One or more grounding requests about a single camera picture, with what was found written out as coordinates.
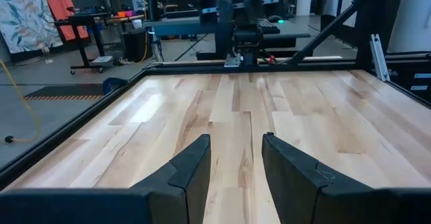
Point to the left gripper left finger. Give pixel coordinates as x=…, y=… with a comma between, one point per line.
x=168, y=200

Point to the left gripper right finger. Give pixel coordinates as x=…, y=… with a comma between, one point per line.
x=320, y=200

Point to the black keyboard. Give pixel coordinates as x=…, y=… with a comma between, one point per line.
x=267, y=25

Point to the black computer mouse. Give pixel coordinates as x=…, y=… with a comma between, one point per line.
x=274, y=18

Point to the silver mounting plate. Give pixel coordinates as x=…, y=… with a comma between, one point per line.
x=232, y=62

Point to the grey side desk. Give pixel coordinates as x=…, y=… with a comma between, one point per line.
x=182, y=27

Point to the black bin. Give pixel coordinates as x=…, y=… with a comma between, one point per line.
x=136, y=45

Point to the black mat with hazard stripe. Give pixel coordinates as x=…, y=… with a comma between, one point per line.
x=64, y=90

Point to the black rolling table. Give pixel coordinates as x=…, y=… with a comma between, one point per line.
x=84, y=19

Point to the orange cloth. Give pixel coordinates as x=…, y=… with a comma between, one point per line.
x=60, y=2

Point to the leaf patterned curtain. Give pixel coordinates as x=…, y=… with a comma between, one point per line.
x=27, y=15

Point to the black aluminium rig frame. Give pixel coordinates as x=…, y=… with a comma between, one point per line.
x=208, y=70

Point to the silver angle bracket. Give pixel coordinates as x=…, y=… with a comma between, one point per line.
x=380, y=59

